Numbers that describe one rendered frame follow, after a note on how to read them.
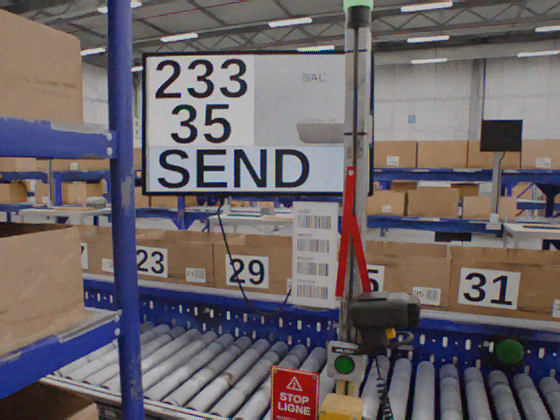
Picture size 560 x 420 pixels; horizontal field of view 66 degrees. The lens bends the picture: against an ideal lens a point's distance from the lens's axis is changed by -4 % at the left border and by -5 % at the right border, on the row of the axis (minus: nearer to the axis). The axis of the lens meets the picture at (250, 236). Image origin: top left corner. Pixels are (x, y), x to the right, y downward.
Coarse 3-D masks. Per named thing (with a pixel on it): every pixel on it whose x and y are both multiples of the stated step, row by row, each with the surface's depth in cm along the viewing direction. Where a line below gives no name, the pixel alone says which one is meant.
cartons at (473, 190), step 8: (24, 184) 1399; (104, 184) 1301; (392, 184) 957; (400, 184) 951; (408, 184) 945; (416, 184) 939; (408, 192) 947; (464, 192) 902; (472, 192) 895; (544, 200) 876
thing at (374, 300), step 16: (352, 304) 76; (368, 304) 75; (384, 304) 74; (400, 304) 73; (416, 304) 72; (352, 320) 77; (368, 320) 75; (384, 320) 74; (400, 320) 73; (416, 320) 72; (368, 336) 77; (384, 336) 76; (368, 352) 77
